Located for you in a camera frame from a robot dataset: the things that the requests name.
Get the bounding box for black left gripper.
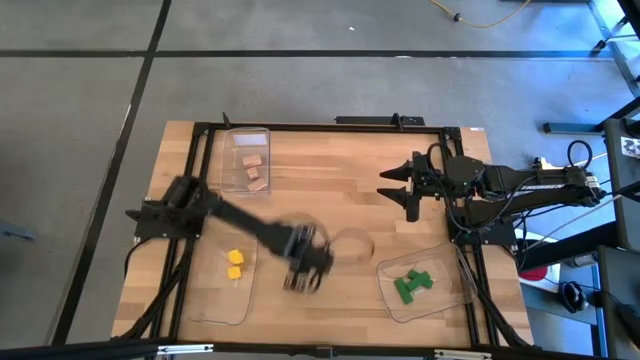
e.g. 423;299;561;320
279;224;335;295

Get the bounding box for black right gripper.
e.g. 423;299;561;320
376;152;447;223

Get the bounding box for black flat mounting bar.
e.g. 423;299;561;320
334;113;426;127

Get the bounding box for wide clear plastic bin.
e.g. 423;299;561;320
183;229;262;329
375;242;480;326

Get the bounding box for narrow clear plastic bin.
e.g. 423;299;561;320
220;126;273;195

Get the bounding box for red round object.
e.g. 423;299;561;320
519;266;550;282

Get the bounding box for light grey rod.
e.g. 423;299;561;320
524;194;624;251

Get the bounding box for black floor stand beam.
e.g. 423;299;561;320
543;97;640;135

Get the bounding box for black diagonal beam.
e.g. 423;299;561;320
517;221;619;271

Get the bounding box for black headphones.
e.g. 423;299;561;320
558;280;591;314

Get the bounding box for black extrusion bar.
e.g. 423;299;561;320
0;338;640;360

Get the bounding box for white fiducial marker tag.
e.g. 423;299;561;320
620;135;640;159

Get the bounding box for black equipment box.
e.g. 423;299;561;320
597;244;640;359

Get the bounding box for metal rack leg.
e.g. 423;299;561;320
588;0;640;99

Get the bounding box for grey floor object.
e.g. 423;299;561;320
0;222;39;244

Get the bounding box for black aluminium table frame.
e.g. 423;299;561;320
112;121;535;351

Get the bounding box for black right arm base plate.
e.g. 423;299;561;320
445;205;517;247

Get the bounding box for black cable bundle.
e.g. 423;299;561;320
117;237;196;341
472;249;531;349

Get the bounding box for silver metal bracket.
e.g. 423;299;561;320
433;348;494;360
155;343;215;357

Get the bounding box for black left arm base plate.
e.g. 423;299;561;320
124;198;207;241

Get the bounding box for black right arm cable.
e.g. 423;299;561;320
426;139;595;236

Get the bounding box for yellow extension cable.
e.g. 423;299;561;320
428;0;532;30

